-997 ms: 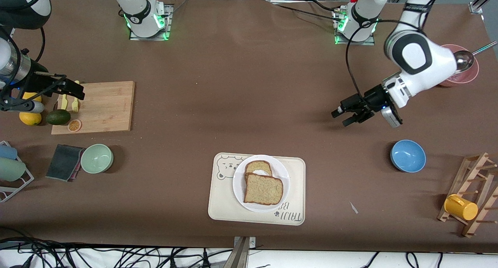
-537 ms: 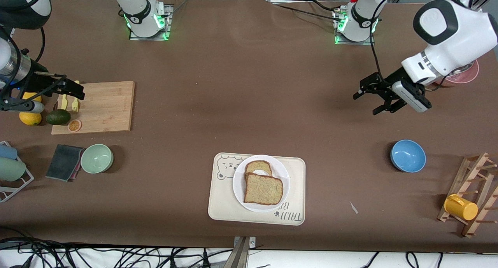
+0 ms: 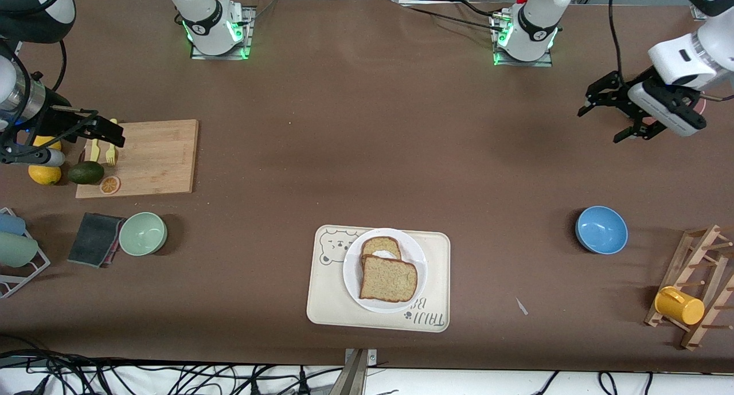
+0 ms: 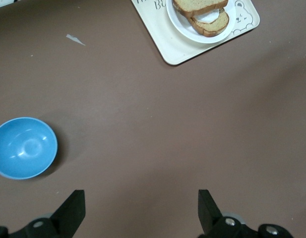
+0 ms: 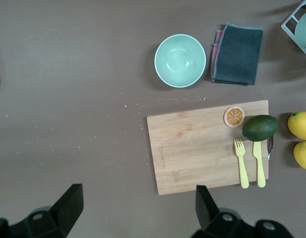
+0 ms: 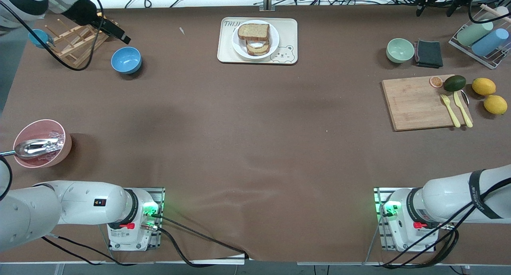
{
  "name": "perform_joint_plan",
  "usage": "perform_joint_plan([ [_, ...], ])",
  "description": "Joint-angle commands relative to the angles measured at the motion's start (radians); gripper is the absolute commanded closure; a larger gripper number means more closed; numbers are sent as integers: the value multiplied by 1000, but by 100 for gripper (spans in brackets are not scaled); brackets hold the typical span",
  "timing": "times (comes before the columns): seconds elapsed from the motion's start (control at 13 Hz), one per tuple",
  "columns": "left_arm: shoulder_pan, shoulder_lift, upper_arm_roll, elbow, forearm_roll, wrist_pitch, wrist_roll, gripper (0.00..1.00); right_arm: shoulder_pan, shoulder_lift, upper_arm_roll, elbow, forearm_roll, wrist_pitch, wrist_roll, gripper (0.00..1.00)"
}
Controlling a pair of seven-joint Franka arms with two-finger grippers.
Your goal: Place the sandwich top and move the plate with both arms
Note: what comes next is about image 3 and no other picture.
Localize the plain brown bread slice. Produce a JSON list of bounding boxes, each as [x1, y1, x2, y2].
[[360, 255, 419, 303]]

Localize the white round plate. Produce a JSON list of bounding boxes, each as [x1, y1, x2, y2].
[[342, 228, 428, 314]]

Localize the yellow toy fork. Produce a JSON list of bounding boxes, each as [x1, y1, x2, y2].
[[105, 119, 119, 167]]

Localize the dark green avocado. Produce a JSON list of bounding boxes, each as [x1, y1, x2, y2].
[[68, 161, 106, 185]]

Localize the wooden cutting board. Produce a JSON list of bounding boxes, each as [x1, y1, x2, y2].
[[75, 119, 199, 200]]

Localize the dark grey sponge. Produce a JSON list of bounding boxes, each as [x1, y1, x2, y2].
[[67, 213, 126, 268]]

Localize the light green bowl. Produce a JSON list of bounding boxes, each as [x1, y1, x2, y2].
[[119, 212, 168, 256]]

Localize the blue bowl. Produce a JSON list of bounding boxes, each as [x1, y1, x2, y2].
[[575, 205, 628, 255]]

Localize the light blue cup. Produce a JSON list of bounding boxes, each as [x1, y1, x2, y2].
[[0, 213, 27, 236]]

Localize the pale green cup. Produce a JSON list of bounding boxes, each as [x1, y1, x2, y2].
[[0, 232, 39, 268]]

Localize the wooden mug rack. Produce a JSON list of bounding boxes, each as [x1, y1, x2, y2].
[[644, 224, 734, 350]]

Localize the yellow mug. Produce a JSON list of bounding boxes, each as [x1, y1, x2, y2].
[[654, 286, 705, 326]]

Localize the cream bear print tray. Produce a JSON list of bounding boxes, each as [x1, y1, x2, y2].
[[306, 225, 451, 333]]

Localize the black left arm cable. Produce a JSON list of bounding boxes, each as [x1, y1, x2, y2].
[[608, 0, 626, 79]]

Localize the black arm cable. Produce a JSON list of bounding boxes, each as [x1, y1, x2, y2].
[[53, 34, 68, 92], [608, 0, 626, 79]]

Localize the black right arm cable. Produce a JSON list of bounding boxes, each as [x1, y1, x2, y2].
[[53, 34, 68, 92]]

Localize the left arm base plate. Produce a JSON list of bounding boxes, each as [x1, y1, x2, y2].
[[492, 11, 555, 68]]

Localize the white wire rack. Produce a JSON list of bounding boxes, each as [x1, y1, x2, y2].
[[0, 208, 51, 299]]

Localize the black cable on table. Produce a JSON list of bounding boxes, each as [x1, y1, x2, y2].
[[399, 0, 506, 33]]

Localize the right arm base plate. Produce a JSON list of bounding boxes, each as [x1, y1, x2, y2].
[[190, 6, 256, 61]]

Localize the tangled black floor cables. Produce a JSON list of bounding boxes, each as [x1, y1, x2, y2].
[[0, 349, 345, 395]]

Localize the metal table bracket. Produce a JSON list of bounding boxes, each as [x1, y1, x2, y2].
[[343, 348, 378, 395]]

